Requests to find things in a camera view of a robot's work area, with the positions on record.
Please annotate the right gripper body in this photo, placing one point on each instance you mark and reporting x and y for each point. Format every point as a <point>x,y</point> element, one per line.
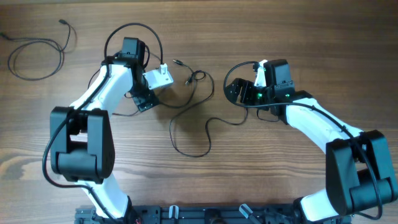
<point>252,95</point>

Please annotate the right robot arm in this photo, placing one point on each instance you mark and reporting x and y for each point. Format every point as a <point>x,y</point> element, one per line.
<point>360,177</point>

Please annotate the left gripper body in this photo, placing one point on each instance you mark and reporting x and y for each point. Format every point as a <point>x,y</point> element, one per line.
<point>141,96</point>

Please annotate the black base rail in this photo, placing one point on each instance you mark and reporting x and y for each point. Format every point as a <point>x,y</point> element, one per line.
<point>269,214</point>

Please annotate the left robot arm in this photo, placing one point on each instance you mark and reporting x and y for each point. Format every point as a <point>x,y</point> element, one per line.
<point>81,140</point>

